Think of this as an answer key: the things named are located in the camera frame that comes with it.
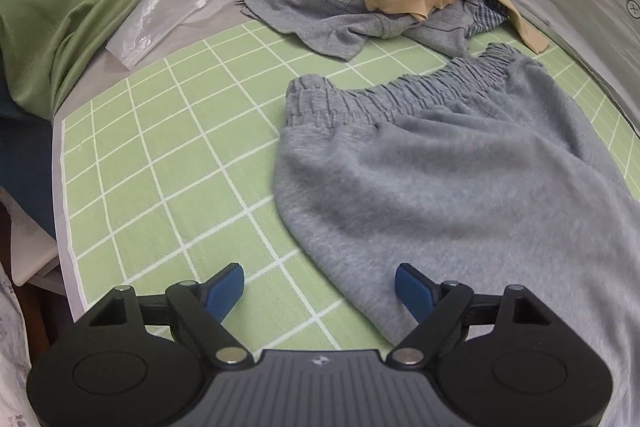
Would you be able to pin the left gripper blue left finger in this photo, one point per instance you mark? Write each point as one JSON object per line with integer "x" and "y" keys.
{"x": 210, "y": 300}

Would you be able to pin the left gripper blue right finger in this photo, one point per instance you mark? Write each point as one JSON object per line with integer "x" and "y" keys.
{"x": 427, "y": 300}

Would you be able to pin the grey sweatpants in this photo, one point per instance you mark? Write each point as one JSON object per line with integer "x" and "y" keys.
{"x": 485, "y": 172}

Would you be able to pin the green grid mat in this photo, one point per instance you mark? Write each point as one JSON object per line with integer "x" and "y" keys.
{"x": 166, "y": 176}

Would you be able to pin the blue plaid garment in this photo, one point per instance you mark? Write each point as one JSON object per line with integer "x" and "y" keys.
{"x": 485, "y": 16}

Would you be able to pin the grey folded garment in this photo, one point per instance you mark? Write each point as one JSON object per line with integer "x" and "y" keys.
{"x": 340, "y": 28}

